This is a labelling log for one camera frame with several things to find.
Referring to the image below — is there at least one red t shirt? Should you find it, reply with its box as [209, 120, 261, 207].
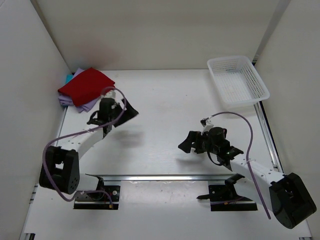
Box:
[57, 68, 115, 107]

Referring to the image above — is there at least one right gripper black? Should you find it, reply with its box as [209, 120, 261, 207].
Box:
[179, 131, 220, 155]

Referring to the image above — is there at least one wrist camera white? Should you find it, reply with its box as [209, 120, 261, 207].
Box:
[200, 117, 214, 135]
[100, 90, 116, 100]

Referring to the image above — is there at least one lavender t shirt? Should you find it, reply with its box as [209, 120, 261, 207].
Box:
[58, 68, 99, 113]

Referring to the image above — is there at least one teal t shirt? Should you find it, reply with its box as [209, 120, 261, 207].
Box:
[65, 74, 74, 84]

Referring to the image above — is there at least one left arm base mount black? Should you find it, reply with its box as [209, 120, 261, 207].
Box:
[73, 176, 121, 210]

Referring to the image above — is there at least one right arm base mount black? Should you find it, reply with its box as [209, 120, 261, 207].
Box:
[196, 173, 258, 212]

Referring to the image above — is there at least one white plastic basket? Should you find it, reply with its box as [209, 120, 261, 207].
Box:
[207, 55, 270, 110]

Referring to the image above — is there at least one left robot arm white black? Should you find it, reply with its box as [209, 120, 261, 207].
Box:
[39, 97, 139, 200]

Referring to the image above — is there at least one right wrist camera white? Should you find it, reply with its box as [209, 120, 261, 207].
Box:
[200, 117, 214, 135]

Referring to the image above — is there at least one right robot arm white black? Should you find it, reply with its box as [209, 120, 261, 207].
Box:
[178, 127, 317, 229]

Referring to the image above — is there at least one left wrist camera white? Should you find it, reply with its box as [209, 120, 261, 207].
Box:
[100, 90, 116, 100]

